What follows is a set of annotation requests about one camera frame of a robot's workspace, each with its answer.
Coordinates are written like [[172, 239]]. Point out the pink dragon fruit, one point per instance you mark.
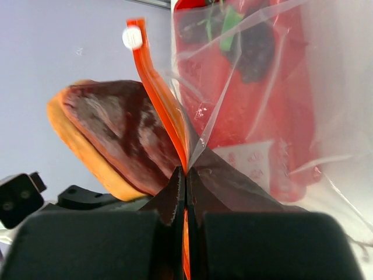
[[221, 18]]

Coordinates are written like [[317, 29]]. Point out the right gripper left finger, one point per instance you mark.
[[103, 243]]

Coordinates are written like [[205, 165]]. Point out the clear orange zip top bag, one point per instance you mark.
[[339, 59]]

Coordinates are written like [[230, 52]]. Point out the red plastic tray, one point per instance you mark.
[[264, 129]]

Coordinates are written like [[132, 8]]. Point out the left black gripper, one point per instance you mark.
[[76, 198]]

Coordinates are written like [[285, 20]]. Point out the dark red grape bunch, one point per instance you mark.
[[251, 50]]

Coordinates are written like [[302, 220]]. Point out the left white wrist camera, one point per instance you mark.
[[20, 197]]

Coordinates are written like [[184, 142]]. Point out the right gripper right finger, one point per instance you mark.
[[262, 245]]

